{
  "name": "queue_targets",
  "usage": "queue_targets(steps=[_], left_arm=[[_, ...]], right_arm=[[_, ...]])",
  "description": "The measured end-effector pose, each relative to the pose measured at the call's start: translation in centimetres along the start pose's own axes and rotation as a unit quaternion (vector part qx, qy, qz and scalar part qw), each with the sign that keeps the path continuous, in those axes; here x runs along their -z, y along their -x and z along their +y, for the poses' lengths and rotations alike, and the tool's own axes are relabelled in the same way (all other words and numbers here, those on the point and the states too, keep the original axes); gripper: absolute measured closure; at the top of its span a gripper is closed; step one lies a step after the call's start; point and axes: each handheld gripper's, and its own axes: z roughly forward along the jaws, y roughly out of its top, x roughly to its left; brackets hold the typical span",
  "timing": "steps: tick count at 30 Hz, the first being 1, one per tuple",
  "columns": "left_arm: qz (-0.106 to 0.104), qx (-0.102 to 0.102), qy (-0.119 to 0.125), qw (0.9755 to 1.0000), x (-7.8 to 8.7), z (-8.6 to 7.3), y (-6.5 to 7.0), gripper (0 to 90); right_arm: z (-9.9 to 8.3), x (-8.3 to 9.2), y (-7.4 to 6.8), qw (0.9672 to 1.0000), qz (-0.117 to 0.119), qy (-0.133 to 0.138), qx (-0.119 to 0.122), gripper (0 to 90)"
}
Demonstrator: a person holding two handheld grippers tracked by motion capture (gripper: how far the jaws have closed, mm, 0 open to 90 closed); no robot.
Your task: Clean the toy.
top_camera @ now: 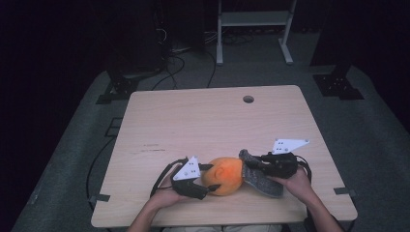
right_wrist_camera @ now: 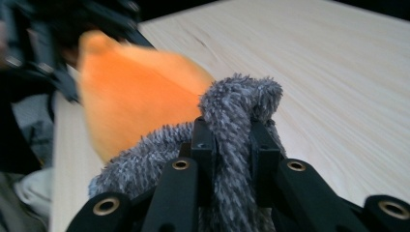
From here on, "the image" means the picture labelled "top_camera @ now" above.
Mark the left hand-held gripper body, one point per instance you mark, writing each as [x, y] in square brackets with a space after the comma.
[188, 190]

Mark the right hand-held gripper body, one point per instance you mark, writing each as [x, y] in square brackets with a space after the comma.
[280, 166]

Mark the orange plush toy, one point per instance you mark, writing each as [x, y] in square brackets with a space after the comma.
[224, 175]

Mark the grey fuzzy cloth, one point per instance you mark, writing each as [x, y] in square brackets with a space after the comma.
[262, 187]

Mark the person's left hand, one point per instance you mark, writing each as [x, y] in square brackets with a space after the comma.
[166, 196]

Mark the person's right hand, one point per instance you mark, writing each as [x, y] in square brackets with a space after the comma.
[299, 188]

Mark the person's light trousers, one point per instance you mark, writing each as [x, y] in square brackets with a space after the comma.
[222, 228]

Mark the grey tape strip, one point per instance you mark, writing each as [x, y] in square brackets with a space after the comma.
[100, 197]
[345, 191]

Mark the black stand base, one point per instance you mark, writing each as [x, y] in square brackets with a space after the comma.
[121, 90]
[336, 85]

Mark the black tape outline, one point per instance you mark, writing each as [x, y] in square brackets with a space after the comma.
[112, 127]

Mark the white metal stand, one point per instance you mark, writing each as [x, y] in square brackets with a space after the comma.
[254, 18]

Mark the dark equipment cabinet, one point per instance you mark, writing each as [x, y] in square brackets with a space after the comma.
[135, 35]

